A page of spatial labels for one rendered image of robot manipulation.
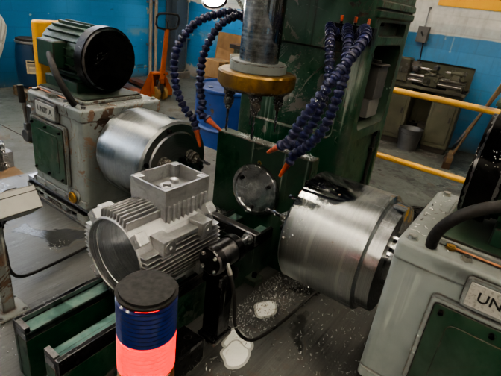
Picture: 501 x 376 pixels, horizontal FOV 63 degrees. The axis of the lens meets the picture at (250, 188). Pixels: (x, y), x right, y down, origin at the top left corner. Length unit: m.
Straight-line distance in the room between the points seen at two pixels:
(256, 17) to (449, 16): 5.20
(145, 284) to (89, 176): 0.87
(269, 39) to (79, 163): 0.66
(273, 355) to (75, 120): 0.79
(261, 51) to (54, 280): 0.74
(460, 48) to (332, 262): 5.34
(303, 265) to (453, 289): 0.27
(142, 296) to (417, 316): 0.49
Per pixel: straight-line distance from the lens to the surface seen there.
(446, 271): 0.70
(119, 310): 0.41
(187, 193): 0.81
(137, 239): 0.73
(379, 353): 0.83
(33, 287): 1.13
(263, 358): 0.93
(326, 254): 0.79
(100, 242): 0.88
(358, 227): 0.77
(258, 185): 1.09
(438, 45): 6.05
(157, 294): 0.41
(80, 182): 1.29
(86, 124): 1.22
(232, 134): 1.12
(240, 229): 0.89
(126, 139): 1.12
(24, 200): 0.94
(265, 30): 0.92
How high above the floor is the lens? 1.48
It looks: 24 degrees down
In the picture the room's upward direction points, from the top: 7 degrees clockwise
